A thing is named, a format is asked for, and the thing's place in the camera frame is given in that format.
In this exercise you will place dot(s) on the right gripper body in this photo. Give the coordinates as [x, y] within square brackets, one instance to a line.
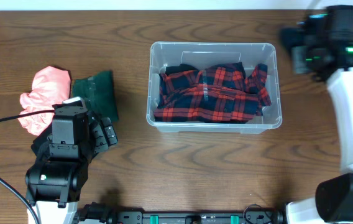
[304, 61]

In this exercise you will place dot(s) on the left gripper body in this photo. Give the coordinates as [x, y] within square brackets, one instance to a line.
[96, 140]

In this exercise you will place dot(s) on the red plaid flannel shirt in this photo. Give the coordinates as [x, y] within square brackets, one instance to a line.
[218, 94]

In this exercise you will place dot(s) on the large black garment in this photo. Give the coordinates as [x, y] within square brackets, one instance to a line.
[179, 68]

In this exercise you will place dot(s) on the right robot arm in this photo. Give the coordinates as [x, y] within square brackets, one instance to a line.
[333, 200]

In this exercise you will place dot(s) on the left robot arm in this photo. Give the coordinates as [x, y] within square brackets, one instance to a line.
[64, 152]

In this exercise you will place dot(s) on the dark green folded garment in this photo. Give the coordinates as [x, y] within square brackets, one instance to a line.
[98, 94]

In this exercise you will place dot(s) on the black folded garment left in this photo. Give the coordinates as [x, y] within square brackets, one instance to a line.
[40, 145]

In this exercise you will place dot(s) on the pink crumpled garment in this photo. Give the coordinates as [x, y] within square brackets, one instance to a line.
[50, 86]

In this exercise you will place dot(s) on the clear plastic storage bin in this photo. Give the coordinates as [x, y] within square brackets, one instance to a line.
[204, 55]

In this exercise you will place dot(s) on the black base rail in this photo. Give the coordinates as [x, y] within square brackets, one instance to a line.
[192, 217]

